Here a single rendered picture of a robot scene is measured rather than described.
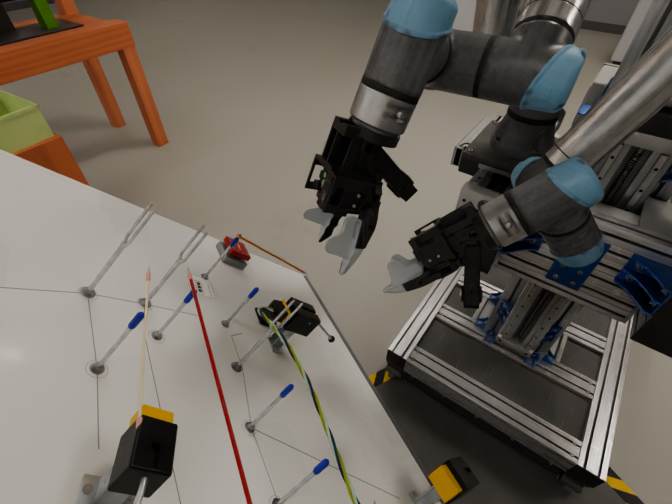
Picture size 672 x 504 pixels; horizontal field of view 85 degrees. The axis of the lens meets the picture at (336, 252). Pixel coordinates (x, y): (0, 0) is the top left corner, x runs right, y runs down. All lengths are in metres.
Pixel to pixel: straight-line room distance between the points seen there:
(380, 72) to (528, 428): 1.45
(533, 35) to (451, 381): 1.33
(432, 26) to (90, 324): 0.50
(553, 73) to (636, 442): 1.80
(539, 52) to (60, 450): 0.62
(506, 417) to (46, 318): 1.48
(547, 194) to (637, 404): 1.73
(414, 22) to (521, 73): 0.15
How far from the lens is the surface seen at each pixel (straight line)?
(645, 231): 1.13
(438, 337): 1.76
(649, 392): 2.31
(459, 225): 0.62
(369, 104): 0.47
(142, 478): 0.35
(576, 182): 0.60
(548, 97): 0.54
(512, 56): 0.54
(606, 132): 0.74
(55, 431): 0.42
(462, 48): 0.55
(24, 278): 0.53
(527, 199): 0.60
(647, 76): 0.74
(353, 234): 0.53
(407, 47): 0.46
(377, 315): 2.03
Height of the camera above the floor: 1.65
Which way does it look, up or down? 45 degrees down
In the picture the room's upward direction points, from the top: straight up
